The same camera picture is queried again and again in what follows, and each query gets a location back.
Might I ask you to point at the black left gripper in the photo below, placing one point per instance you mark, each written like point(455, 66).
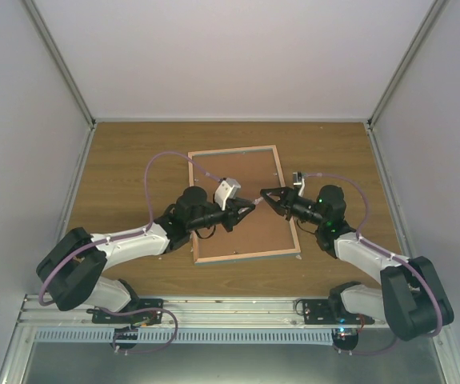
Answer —
point(233, 207)

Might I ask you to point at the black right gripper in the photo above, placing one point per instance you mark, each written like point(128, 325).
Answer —
point(286, 200)

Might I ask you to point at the turquoise picture frame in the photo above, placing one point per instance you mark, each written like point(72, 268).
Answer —
point(262, 233)

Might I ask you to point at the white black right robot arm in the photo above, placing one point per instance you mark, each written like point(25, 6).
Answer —
point(411, 298)

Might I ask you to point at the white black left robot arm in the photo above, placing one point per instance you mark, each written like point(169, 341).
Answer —
point(72, 272)

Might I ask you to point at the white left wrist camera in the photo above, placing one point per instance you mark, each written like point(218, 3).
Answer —
point(226, 190)

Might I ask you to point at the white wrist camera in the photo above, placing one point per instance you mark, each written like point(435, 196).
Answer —
point(299, 183)
point(226, 190)

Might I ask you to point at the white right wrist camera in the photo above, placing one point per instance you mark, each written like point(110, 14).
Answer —
point(299, 183)

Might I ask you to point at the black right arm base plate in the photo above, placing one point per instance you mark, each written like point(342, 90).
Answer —
point(328, 311)

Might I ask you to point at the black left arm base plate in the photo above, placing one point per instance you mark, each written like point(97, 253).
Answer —
point(144, 311)

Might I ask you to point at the aluminium corner post right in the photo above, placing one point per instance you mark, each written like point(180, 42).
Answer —
point(427, 24)

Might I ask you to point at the aluminium corner post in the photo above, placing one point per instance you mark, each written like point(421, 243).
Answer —
point(427, 24)
point(51, 46)

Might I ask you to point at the aluminium front rail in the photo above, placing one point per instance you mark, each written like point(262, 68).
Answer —
point(191, 312)

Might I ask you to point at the grey slotted cable duct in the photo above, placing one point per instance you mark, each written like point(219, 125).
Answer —
point(188, 336)

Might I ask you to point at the aluminium corner post left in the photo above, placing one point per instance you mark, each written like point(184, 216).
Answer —
point(51, 46)

